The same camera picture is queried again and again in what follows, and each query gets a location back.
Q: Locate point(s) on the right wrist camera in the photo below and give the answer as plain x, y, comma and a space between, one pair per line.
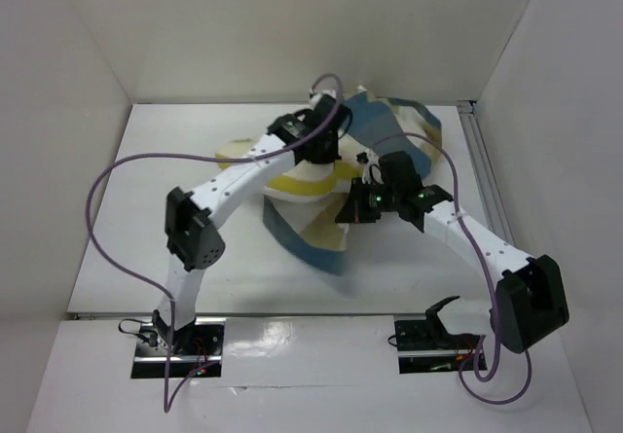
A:
393, 169

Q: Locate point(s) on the cream quilted pillow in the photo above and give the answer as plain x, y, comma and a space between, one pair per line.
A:
305, 182

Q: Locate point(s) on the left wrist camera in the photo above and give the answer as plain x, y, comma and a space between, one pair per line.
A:
322, 104

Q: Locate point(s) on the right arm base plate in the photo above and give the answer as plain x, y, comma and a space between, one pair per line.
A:
424, 344

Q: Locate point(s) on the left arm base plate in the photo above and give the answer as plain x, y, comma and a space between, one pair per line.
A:
200, 354

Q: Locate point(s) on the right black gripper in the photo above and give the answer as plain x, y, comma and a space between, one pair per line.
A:
354, 204

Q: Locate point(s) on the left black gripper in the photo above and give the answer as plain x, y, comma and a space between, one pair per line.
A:
326, 148

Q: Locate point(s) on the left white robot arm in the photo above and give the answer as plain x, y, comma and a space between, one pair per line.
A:
294, 160

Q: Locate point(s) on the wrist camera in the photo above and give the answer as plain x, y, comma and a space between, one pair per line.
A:
393, 169
322, 104

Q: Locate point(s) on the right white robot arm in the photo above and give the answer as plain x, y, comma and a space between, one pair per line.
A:
530, 301

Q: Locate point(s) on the blue beige patchwork pillowcase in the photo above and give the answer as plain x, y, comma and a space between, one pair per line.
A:
300, 206

